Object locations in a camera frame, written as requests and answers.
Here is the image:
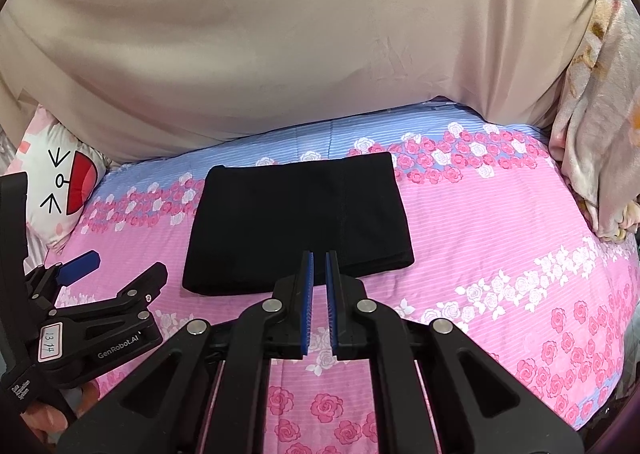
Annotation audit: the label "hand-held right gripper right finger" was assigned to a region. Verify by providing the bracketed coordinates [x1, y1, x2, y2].
[325, 250, 586, 454]

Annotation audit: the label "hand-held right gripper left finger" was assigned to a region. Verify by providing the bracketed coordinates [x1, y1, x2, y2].
[57, 250, 316, 454]

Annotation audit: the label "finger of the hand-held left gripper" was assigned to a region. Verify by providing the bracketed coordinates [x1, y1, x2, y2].
[90, 262, 168, 323]
[42, 250, 101, 289]

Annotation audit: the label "black pants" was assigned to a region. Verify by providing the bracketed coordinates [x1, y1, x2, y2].
[181, 152, 416, 297]

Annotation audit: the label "person's left hand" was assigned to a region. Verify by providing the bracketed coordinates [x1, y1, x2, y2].
[30, 379, 101, 445]

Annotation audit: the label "cartoon face pillow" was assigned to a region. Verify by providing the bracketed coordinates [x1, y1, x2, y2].
[15, 106, 113, 255]

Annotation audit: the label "pink floral bed sheet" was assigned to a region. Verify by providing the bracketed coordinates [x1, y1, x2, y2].
[27, 96, 640, 454]

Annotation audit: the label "pale floral blanket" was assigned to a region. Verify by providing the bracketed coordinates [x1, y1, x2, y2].
[547, 0, 640, 242]

